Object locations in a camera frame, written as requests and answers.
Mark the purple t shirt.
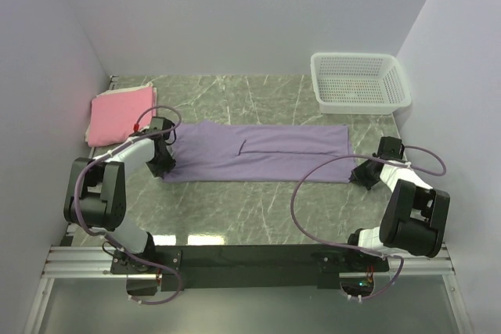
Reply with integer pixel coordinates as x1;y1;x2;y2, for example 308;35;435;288
163;120;356;183

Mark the aluminium table edge rail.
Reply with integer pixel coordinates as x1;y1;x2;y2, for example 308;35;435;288
23;75;118;334

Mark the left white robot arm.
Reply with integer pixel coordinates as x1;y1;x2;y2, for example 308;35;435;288
63;117;177;274

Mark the folded pink t shirt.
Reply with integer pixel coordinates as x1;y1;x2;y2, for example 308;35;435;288
87;87;154;149

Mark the white perforated plastic basket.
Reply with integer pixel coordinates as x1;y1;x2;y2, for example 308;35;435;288
310;52;412;115

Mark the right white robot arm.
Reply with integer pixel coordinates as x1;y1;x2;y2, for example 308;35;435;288
343;137;450;271

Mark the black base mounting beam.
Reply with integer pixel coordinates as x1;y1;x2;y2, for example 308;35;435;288
110;242;392;296

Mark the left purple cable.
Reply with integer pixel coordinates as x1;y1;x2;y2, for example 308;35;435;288
74;105;183;272

